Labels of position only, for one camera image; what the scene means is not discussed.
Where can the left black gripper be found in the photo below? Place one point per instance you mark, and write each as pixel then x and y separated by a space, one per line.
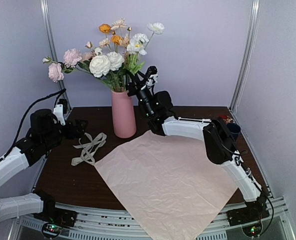
pixel 79 132

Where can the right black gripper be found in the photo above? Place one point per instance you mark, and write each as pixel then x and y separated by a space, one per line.
pixel 136 80

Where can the cream ribbon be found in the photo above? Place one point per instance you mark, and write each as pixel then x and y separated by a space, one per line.
pixel 89 149

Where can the orange flower stem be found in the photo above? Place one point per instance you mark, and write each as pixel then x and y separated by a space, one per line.
pixel 111 41

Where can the peach rose flower stem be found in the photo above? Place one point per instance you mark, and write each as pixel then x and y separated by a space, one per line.
pixel 92 51

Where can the lilac carnation flower stem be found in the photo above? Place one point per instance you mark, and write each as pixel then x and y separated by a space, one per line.
pixel 71 62

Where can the pink wrapping paper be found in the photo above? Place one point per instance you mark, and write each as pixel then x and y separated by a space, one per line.
pixel 167 184

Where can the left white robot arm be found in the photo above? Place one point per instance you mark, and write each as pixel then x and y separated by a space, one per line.
pixel 11 163

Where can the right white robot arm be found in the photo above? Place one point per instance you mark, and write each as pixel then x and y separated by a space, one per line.
pixel 219 143

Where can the pink tapered vase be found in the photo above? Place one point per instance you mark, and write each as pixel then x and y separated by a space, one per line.
pixel 123 116

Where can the red floral plate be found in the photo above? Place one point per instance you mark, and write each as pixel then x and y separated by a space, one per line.
pixel 226 119

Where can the dark blue mug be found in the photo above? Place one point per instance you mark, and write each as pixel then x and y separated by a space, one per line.
pixel 234 129

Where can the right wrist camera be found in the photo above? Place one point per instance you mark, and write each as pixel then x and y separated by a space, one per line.
pixel 150 78

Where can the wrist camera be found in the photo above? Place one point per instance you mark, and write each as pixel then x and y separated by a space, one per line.
pixel 150 78
pixel 60 109

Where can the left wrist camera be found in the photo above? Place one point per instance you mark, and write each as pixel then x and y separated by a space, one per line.
pixel 60 109

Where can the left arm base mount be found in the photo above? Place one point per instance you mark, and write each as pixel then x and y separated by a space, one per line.
pixel 53 226

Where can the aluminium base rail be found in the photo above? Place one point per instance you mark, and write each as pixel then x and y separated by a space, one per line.
pixel 103 224

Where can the right aluminium corner post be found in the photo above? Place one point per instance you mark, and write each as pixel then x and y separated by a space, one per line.
pixel 249 46

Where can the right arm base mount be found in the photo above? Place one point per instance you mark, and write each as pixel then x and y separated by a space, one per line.
pixel 250 220

